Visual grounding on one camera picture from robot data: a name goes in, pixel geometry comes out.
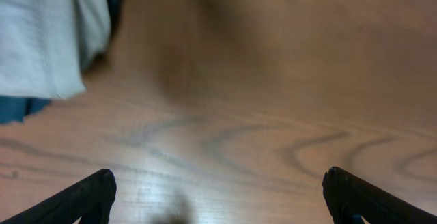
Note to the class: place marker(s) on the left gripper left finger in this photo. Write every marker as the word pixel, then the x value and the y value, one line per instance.
pixel 89 201

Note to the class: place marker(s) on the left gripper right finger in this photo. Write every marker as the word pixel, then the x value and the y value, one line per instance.
pixel 351 200

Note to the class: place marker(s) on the khaki beige shorts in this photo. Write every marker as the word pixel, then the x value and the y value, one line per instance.
pixel 44 36

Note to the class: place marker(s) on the folded navy blue shorts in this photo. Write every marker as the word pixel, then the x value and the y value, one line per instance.
pixel 17 109

